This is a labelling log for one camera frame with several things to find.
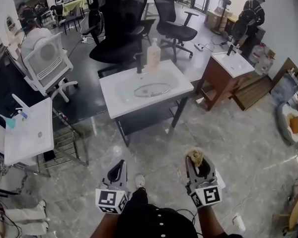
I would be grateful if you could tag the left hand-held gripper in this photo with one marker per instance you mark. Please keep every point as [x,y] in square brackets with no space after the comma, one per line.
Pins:
[109,199]

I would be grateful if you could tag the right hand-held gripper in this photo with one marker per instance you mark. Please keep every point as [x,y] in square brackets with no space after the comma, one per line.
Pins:
[211,195]

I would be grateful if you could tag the beige fibrous loofah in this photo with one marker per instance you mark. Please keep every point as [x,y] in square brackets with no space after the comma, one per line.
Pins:
[196,157]

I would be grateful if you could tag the round glass lid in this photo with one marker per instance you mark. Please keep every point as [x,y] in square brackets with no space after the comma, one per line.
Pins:
[151,90]

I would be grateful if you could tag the person's left forearm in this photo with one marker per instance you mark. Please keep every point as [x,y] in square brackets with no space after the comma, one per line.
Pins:
[104,225]

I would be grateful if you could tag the person's right forearm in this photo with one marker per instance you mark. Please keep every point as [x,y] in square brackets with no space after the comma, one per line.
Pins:
[208,219]

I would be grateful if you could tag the person's white shoe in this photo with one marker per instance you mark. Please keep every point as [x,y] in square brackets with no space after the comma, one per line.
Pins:
[140,181]

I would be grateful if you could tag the person's black trouser leg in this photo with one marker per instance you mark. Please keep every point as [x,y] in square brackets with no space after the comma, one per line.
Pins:
[137,197]

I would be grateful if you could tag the chrome metal sink stand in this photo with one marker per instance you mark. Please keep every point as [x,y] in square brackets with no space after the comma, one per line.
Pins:
[77,146]

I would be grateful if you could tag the person's black shirt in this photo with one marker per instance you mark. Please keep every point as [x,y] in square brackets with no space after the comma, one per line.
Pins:
[151,222]

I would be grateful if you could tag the black metal sink stand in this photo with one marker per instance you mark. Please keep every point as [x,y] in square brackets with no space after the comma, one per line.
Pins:
[144,123]

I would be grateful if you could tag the white power adapter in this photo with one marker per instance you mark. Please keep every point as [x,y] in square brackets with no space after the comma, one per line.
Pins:
[239,223]

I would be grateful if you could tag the large white ceramic sink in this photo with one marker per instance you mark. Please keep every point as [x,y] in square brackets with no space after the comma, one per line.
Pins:
[119,103]

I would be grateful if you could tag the wooden vanity with white sink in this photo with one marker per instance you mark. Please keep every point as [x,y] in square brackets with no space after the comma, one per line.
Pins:
[213,83]

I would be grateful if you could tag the white round cushioned seat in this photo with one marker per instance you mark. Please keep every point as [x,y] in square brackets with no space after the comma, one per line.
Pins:
[283,128]

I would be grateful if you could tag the wooden floor platform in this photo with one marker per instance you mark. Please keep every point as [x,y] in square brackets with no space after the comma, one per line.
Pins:
[253,93]

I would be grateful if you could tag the white shallow sink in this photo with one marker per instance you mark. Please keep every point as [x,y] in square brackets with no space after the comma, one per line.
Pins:
[29,137]

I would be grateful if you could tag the orange cushion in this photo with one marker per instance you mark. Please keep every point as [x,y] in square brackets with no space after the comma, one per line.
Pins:
[294,124]

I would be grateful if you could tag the tall black sink faucet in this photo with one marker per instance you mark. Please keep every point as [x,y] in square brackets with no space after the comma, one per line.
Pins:
[139,66]

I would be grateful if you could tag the small blue bottle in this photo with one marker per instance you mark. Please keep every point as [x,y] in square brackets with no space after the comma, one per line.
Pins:
[23,114]

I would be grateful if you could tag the plastic wrapped framed panel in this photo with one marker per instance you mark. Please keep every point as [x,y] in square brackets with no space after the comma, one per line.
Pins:
[285,88]

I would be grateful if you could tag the translucent beige soap pump bottle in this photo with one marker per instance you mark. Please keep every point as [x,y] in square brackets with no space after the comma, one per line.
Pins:
[153,57]

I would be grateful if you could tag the large clear water jug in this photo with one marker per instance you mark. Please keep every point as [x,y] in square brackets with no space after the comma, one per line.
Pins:
[255,54]
[263,66]

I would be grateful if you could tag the small black faucet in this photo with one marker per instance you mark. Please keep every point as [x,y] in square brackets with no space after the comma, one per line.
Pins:
[230,51]

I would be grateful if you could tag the white power strip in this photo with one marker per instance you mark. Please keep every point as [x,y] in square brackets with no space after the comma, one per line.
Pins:
[198,46]
[84,40]

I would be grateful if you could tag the white mesh office chair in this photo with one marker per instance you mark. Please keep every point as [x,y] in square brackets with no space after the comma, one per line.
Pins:
[49,61]

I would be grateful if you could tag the black round mesh object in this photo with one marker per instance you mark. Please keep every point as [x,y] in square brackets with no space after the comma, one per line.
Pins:
[242,30]

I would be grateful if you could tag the brown cardboard box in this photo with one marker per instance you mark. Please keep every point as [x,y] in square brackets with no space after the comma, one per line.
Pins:
[213,18]

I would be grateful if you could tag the table with green cloth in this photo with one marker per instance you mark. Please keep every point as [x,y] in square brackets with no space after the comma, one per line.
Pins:
[73,5]

